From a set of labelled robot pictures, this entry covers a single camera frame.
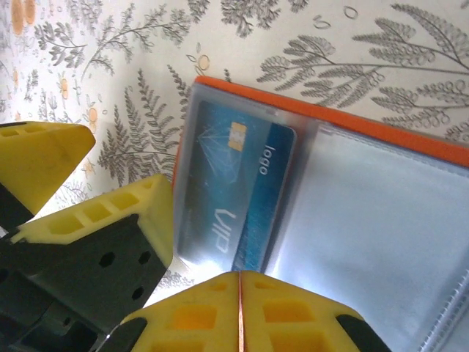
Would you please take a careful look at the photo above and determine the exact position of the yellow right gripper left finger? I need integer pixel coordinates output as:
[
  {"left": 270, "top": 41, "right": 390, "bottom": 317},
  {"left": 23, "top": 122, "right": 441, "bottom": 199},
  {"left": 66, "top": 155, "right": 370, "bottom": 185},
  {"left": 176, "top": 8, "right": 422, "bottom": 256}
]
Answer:
[{"left": 93, "top": 271, "right": 241, "bottom": 352}]

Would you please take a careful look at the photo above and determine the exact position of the orange card holder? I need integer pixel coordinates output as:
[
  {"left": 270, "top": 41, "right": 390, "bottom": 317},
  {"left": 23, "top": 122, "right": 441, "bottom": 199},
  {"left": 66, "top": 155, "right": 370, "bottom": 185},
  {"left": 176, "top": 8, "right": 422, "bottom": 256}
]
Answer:
[{"left": 171, "top": 75, "right": 469, "bottom": 352}]

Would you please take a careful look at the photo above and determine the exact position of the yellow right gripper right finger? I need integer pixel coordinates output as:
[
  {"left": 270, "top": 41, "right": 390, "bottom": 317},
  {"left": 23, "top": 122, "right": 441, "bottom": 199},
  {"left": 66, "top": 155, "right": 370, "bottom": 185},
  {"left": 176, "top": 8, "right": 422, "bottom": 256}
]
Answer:
[{"left": 240, "top": 271, "right": 392, "bottom": 352}]

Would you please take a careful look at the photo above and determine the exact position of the blue VIP credit card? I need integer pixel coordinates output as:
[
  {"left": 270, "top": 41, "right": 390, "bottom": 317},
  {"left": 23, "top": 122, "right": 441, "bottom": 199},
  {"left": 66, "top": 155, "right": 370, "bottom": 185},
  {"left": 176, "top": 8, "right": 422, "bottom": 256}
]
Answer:
[{"left": 177, "top": 99, "right": 298, "bottom": 275}]

